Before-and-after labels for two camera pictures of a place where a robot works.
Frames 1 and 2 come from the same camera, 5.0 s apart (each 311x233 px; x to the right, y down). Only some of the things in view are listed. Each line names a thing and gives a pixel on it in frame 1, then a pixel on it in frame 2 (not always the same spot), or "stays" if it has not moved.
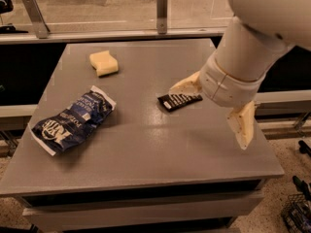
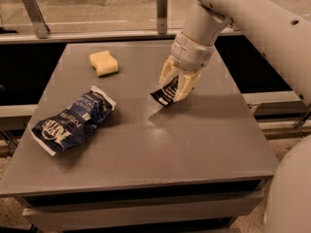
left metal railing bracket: [36, 16] stays
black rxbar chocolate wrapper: [173, 102] to [165, 95]
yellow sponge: [104, 63] stays
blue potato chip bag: [64, 131] stays
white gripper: [226, 86] to [190, 53]
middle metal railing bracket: [162, 12] stays
